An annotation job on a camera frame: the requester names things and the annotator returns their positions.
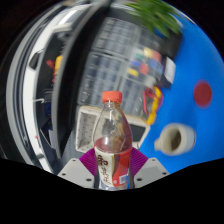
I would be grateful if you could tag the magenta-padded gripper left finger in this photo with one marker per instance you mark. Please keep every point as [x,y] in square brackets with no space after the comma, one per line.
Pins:
[75,172]

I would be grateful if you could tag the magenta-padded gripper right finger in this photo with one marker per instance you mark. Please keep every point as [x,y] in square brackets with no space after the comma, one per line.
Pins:
[150,170]

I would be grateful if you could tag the clear red-capped drink bottle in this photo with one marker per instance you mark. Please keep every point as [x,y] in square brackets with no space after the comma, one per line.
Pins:
[112,143]

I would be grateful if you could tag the black rounded speaker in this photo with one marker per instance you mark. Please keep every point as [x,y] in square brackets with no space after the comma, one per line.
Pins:
[138,135]

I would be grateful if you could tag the white perforated tray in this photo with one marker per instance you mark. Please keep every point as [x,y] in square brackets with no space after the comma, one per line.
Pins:
[85,130]

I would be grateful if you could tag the cream ceramic mug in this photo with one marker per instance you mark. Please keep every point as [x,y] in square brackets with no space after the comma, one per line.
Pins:
[185,140]

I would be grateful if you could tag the yellow multimeter with red leads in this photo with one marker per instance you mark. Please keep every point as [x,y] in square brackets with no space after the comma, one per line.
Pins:
[154,106]

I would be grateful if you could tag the black overhead shelf unit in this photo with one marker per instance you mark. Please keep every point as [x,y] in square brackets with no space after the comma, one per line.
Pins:
[66,83]

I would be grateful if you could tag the flat round red coaster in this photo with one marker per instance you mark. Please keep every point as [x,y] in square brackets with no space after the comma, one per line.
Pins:
[203,94]

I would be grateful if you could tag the clear organizer with coloured parts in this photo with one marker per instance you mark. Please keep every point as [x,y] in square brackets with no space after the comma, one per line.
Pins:
[145,65]

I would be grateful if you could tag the green potted plant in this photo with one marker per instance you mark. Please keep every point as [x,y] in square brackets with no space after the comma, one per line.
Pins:
[156,15]

